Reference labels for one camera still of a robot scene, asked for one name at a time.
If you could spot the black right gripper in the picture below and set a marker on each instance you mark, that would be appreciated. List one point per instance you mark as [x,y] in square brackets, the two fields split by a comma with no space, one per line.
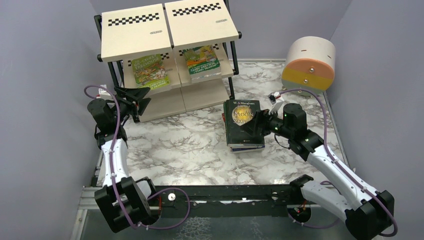
[261,120]

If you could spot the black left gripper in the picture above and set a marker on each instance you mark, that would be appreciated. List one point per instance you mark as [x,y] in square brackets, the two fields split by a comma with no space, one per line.
[129,100]

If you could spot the black Moon and Sixpence book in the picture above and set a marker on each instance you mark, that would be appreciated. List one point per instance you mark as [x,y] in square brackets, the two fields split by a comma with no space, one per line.
[238,112]

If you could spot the green 65-storey treehouse book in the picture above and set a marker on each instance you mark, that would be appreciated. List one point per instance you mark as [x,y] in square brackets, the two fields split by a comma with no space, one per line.
[149,72]

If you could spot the green 104-storey treehouse book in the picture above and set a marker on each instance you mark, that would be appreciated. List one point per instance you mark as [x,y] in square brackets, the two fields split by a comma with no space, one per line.
[201,60]

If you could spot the floral cover book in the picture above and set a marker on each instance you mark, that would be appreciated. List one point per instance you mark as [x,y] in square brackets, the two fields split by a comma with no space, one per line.
[204,76]

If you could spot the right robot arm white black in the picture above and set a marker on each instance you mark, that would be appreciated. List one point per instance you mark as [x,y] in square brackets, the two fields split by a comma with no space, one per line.
[365,211]

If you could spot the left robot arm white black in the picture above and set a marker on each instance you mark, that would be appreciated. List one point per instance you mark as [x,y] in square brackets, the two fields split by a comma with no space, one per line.
[122,201]

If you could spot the dark bottom book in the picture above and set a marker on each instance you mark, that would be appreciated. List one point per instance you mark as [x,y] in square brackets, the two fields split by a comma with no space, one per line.
[246,149]

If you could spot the beige black three-tier shelf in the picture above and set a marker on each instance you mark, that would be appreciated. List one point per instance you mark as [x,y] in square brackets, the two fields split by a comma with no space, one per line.
[167,29]

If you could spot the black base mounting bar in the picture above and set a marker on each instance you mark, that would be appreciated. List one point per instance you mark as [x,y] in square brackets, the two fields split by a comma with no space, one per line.
[224,201]

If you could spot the round drawer box orange yellow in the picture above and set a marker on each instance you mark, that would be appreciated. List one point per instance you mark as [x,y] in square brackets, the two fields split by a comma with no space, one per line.
[309,65]

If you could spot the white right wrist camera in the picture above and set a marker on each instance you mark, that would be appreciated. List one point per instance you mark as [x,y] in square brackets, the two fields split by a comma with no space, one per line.
[276,100]

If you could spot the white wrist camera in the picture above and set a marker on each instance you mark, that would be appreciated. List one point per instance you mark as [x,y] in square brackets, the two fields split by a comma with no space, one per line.
[276,100]
[103,93]

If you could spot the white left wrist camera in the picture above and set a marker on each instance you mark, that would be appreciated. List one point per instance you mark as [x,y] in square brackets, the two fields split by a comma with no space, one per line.
[103,93]

